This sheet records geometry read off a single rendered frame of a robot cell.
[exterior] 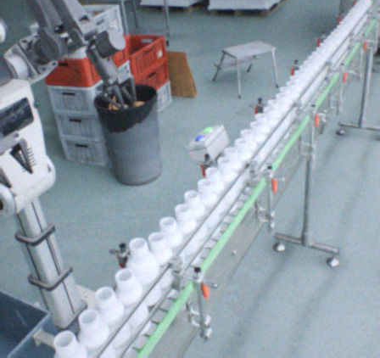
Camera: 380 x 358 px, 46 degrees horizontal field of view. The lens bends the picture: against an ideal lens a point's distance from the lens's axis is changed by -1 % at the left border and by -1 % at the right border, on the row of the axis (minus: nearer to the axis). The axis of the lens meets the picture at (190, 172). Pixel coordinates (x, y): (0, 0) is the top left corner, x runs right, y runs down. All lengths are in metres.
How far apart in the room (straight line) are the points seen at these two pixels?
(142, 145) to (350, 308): 1.69
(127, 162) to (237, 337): 1.51
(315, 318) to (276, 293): 0.24
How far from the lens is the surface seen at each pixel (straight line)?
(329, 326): 2.36
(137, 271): 0.98
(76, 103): 3.52
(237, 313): 2.38
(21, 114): 1.44
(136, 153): 3.19
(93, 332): 0.91
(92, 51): 1.38
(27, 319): 1.37
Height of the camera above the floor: 1.82
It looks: 32 degrees down
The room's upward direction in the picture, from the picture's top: 6 degrees counter-clockwise
